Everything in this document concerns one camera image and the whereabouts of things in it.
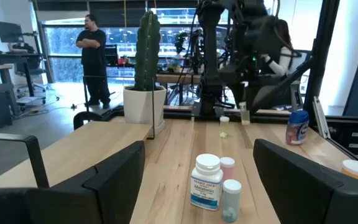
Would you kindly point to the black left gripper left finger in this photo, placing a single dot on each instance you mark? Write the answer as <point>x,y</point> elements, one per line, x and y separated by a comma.
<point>117,186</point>

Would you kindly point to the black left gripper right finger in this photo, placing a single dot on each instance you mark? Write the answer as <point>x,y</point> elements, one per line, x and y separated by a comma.
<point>291,186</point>

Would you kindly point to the blue oval object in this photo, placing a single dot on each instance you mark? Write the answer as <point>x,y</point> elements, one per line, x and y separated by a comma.
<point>297,127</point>

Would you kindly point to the teal vial white pills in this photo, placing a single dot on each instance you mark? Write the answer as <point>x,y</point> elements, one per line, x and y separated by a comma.
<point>231,200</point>

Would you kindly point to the pink pill vial white cap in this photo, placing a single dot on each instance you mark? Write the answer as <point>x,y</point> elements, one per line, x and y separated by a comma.
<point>227,169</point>

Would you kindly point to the yellow pill vial white cap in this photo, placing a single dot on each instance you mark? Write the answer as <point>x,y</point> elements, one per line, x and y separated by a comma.
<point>224,126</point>
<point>245,113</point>

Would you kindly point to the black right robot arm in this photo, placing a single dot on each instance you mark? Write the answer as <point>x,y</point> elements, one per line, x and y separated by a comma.
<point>211,46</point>

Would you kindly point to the black drawer cabinet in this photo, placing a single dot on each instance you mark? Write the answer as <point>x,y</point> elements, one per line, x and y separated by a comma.
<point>346,137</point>

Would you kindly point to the white leaning bars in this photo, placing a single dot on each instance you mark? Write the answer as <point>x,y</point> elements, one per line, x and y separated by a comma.
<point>320,116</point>

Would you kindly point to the white melatonin bottle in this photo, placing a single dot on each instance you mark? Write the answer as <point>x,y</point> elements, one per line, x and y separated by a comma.
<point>206,182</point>

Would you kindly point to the wooden background table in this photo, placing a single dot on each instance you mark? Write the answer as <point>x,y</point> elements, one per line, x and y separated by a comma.
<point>172,78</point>

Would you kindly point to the person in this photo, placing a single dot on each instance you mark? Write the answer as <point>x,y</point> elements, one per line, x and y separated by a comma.
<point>93,53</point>
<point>283,62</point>

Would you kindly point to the green cactus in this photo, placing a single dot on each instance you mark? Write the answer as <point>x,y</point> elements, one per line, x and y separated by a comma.
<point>148,49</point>

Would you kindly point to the black office chair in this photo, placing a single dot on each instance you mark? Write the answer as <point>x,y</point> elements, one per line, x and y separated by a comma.
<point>31,73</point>

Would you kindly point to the black standing desk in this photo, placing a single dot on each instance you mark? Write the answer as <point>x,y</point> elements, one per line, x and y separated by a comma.
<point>17,57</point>

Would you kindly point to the black computer monitor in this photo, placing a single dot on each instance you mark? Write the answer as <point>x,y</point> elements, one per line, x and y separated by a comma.
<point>9,31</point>

